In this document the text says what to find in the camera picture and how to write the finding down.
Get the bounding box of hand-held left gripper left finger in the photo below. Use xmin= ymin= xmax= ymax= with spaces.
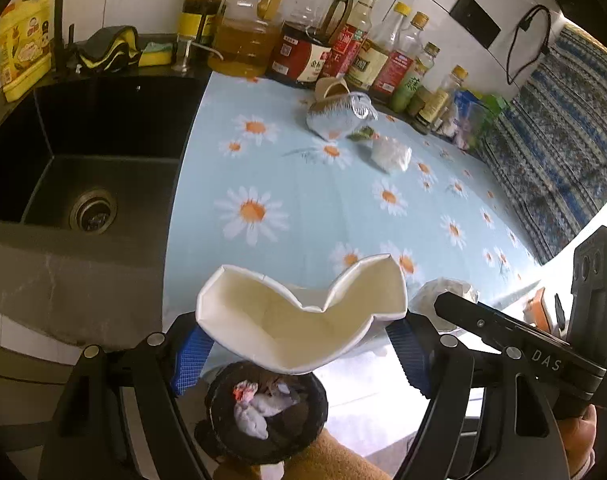
xmin=38 ymin=310 xmax=216 ymax=480

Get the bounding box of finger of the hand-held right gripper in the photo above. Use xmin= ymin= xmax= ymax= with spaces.
xmin=433 ymin=291 xmax=530 ymax=350

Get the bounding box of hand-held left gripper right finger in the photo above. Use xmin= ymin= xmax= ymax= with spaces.
xmin=388 ymin=312 xmax=570 ymax=480

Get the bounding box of pink wrapper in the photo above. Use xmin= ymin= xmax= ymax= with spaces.
xmin=232 ymin=381 xmax=258 ymax=405

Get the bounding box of white crushed paper cup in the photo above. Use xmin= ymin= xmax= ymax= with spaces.
xmin=196 ymin=253 xmax=409 ymax=376

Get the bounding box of black waste bin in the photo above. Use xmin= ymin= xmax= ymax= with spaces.
xmin=194 ymin=360 xmax=329 ymax=466

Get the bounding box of tan paper cup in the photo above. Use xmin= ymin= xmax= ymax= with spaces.
xmin=315 ymin=77 xmax=352 ymax=106

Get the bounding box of person's right hand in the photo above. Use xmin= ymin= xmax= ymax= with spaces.
xmin=553 ymin=404 xmax=599 ymax=479

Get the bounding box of orange fuzzy sleeve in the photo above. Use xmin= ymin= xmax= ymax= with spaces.
xmin=248 ymin=430 xmax=392 ymax=480

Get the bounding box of blue patterned cloth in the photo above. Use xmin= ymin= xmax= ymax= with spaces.
xmin=478 ymin=25 xmax=607 ymax=267

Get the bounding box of metal sink drain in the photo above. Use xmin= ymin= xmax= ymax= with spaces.
xmin=69 ymin=191 xmax=118 ymax=234

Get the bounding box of grey kitchen cabinet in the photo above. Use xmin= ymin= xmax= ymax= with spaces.
xmin=0 ymin=342 xmax=84 ymax=480

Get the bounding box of blue daisy print tablecloth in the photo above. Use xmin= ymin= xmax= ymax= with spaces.
xmin=164 ymin=71 xmax=544 ymax=386

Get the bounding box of green packet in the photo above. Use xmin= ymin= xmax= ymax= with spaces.
xmin=463 ymin=92 xmax=509 ymax=151

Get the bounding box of small yellow cap bottle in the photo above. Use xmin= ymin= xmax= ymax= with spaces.
xmin=412 ymin=65 xmax=469 ymax=135

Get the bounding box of black sink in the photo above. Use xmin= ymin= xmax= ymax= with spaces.
xmin=0 ymin=76 xmax=207 ymax=242

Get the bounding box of green glass bottle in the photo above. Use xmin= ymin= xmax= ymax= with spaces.
xmin=389 ymin=42 xmax=441 ymax=114

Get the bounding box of clear bottle red label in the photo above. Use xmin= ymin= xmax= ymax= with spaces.
xmin=369 ymin=11 xmax=431 ymax=103

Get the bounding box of clear bottle beige label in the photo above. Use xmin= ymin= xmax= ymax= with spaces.
xmin=344 ymin=1 xmax=412 ymax=92

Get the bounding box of metal soap dispenser pump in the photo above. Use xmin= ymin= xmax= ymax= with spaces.
xmin=172 ymin=35 xmax=222 ymax=72

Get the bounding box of yellow green sponge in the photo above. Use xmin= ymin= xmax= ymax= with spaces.
xmin=138 ymin=42 xmax=174 ymax=68

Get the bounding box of red label dark cap bottle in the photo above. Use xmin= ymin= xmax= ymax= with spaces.
xmin=331 ymin=0 xmax=382 ymax=79

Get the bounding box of clear cooking oil jug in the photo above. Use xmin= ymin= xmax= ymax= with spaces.
xmin=207 ymin=0 xmax=297 ymax=79

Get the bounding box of black yellow dishcloth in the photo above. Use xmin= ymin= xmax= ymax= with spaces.
xmin=76 ymin=25 xmax=143 ymax=69

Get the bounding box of green label sauce bottle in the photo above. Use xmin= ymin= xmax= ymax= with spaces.
xmin=177 ymin=0 xmax=229 ymax=54

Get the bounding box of yellow dish soap bottle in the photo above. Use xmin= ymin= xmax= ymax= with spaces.
xmin=0 ymin=0 xmax=53 ymax=104

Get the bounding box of black faucet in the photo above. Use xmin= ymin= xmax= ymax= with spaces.
xmin=26 ymin=0 xmax=79 ymax=79

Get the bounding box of black cable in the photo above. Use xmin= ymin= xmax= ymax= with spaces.
xmin=506 ymin=5 xmax=555 ymax=86

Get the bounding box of black wall socket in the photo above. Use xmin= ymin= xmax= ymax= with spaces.
xmin=449 ymin=0 xmax=502 ymax=46

